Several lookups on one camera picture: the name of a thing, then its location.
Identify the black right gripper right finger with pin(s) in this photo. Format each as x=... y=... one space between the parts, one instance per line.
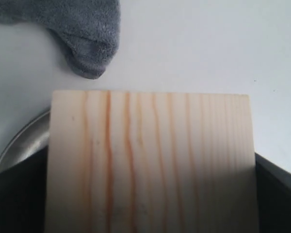
x=274 y=197

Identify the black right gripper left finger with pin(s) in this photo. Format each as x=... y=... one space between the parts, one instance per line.
x=23 y=194

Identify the light wooden cube block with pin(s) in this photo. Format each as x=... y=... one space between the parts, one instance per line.
x=133 y=162

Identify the grey-blue fleece towel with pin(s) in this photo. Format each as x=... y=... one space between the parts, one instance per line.
x=87 y=31

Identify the round stainless steel plate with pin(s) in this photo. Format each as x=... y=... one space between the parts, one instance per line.
x=32 y=138

